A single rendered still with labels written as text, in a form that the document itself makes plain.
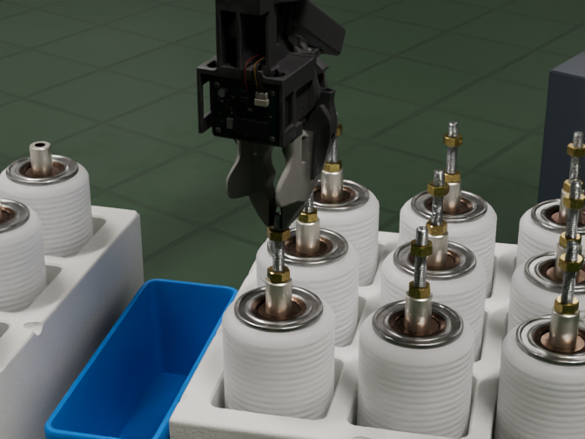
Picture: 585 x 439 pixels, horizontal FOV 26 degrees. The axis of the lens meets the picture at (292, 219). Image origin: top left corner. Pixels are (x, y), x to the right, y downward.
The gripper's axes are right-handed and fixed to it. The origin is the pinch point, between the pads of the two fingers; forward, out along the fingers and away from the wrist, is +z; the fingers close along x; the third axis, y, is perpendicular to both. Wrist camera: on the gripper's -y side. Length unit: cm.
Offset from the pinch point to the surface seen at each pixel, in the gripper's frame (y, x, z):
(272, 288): 1.6, -0.1, 6.7
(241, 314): 3.2, -2.2, 8.9
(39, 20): -131, -116, 34
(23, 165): -15.9, -37.3, 9.0
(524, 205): -82, 2, 34
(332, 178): -21.6, -4.2, 6.7
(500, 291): -23.0, 13.2, 16.3
